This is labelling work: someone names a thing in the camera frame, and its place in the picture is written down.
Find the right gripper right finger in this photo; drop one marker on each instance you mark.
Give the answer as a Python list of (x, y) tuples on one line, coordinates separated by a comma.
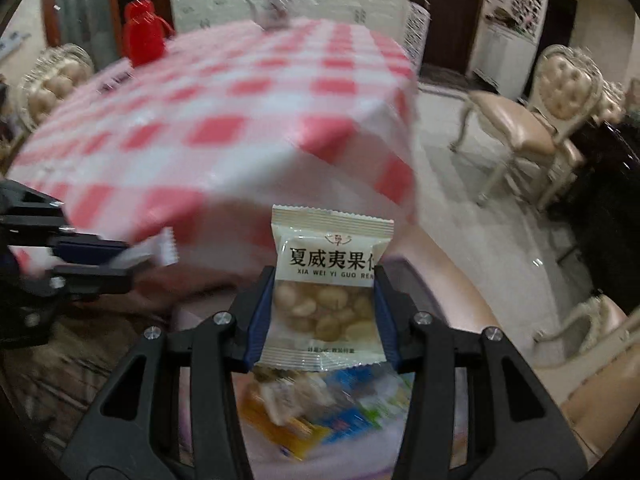
[(515, 429)]

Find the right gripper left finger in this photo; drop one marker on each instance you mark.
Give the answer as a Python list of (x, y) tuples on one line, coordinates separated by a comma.
[(168, 410)]

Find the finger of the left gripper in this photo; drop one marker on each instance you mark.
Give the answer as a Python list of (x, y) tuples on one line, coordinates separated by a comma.
[(91, 280), (86, 249)]

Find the beige nut snack packet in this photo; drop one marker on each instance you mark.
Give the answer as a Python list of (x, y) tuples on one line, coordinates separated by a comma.
[(322, 302)]

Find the pink purple snack packet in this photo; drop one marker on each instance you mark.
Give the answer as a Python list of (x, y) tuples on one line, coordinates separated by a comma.
[(157, 250)]

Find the cream tufted chair left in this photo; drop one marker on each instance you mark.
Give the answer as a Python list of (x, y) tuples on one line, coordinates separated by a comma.
[(56, 74)]

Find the cream tufted chair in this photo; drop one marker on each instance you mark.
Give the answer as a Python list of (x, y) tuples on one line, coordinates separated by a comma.
[(568, 91), (56, 74)]

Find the red white checkered tablecloth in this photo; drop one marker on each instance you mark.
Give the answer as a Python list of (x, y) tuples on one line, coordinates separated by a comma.
[(230, 122)]

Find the red thermos jug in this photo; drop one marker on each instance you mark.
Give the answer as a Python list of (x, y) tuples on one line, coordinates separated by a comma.
[(144, 33)]

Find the white floral teapot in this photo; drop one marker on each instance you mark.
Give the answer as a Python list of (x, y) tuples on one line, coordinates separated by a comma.
[(270, 14)]

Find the cream tufted chair right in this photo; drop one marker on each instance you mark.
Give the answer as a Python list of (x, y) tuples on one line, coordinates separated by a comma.
[(568, 91)]

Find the white side cabinet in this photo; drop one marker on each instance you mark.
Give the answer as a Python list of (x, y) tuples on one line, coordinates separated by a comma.
[(505, 60)]

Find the white lattice screen panel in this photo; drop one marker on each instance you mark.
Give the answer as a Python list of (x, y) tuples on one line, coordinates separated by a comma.
[(417, 20)]

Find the dark wooden door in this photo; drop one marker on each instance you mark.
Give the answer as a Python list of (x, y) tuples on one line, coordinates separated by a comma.
[(451, 33)]

